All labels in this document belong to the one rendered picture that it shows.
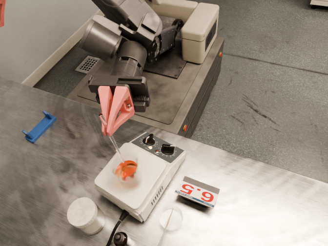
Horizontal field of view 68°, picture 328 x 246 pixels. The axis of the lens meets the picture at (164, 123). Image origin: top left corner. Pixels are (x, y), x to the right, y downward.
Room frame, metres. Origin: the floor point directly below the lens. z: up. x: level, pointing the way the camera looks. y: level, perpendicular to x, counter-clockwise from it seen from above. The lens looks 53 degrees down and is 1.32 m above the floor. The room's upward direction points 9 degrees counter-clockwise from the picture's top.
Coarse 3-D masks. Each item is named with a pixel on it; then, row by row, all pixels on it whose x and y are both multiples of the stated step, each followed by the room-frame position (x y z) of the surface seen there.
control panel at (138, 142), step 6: (138, 138) 0.35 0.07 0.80; (156, 138) 0.35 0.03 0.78; (138, 144) 0.32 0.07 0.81; (144, 144) 0.32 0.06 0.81; (156, 144) 0.33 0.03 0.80; (150, 150) 0.30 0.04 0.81; (174, 150) 0.31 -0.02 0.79; (180, 150) 0.31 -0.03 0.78; (162, 156) 0.28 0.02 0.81; (168, 156) 0.28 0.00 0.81; (174, 156) 0.28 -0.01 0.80; (168, 162) 0.26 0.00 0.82
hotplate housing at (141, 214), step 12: (132, 144) 0.32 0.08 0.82; (156, 156) 0.28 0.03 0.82; (180, 156) 0.29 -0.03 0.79; (168, 168) 0.25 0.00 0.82; (168, 180) 0.23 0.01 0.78; (156, 192) 0.20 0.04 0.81; (120, 204) 0.18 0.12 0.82; (144, 204) 0.17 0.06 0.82; (120, 216) 0.17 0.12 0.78; (144, 216) 0.16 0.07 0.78
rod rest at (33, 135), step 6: (48, 114) 0.49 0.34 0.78; (42, 120) 0.50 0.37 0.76; (48, 120) 0.49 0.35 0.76; (54, 120) 0.49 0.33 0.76; (36, 126) 0.47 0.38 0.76; (42, 126) 0.47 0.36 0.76; (48, 126) 0.47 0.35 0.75; (24, 132) 0.44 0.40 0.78; (30, 132) 0.46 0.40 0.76; (36, 132) 0.45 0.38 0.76; (42, 132) 0.45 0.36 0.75; (30, 138) 0.43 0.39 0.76; (36, 138) 0.43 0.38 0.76
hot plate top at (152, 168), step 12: (144, 156) 0.27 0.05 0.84; (108, 168) 0.26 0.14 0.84; (144, 168) 0.24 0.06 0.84; (156, 168) 0.24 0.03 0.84; (96, 180) 0.23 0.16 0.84; (108, 180) 0.23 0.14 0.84; (144, 180) 0.22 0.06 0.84; (156, 180) 0.21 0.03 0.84; (108, 192) 0.20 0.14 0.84; (120, 192) 0.20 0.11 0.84; (132, 192) 0.19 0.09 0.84; (144, 192) 0.19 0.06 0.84; (132, 204) 0.17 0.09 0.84
